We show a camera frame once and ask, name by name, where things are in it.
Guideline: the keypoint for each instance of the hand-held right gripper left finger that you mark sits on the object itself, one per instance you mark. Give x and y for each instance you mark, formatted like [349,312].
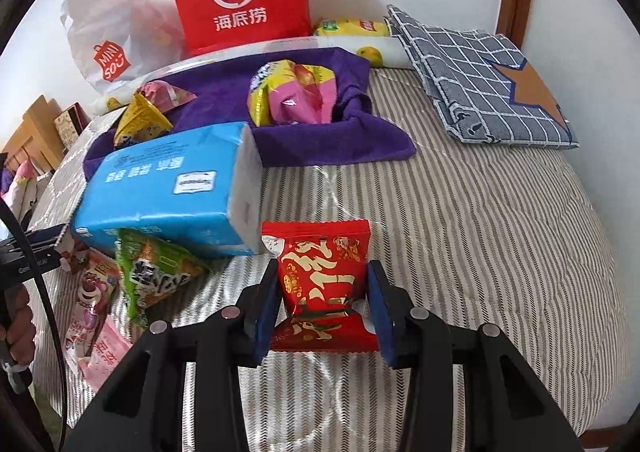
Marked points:
[265,322]

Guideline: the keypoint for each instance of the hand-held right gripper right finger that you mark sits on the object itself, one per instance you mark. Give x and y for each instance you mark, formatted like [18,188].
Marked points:
[382,322]

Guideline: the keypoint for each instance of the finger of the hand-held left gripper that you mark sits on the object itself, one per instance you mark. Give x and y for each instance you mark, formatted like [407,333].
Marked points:
[45,237]

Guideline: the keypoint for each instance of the pink bear snack packet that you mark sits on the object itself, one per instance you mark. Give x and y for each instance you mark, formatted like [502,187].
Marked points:
[92,292]

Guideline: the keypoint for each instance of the red snack packet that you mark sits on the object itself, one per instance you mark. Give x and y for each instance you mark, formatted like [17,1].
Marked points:
[320,272]

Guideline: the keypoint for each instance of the green snack packet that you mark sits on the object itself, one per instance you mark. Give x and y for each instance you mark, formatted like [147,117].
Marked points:
[155,272]

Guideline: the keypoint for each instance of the yellow snack packet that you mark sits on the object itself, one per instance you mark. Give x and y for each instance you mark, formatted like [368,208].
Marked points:
[140,124]

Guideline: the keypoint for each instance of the purple cloth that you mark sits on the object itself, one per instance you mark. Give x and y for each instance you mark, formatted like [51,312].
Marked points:
[320,141]

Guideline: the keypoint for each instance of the pink yellow snack bag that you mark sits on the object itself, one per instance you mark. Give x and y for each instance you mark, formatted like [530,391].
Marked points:
[295,96]

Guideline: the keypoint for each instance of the person's left hand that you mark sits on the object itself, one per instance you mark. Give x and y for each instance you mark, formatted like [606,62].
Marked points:
[20,322]

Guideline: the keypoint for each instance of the colourful pillow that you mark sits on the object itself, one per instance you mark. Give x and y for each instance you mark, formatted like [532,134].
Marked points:
[20,189]

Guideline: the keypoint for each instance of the wooden headboard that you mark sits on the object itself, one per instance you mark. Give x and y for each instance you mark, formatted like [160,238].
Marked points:
[35,126]

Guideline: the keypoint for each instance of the patterned book box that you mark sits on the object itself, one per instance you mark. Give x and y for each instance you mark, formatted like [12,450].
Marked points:
[67,124]

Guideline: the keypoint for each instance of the blue tissue pack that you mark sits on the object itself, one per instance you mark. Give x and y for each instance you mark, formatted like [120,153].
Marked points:
[165,192]

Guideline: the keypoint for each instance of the white plastic bag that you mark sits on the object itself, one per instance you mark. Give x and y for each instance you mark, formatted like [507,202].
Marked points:
[100,31]

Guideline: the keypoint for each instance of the checked cloth with star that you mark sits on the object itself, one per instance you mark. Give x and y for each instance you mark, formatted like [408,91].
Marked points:
[475,81]

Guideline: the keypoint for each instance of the lemon print paper roll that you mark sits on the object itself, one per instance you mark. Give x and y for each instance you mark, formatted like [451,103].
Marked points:
[370,51]

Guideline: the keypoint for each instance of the yellow chip bag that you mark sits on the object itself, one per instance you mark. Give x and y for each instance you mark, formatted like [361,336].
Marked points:
[350,26]

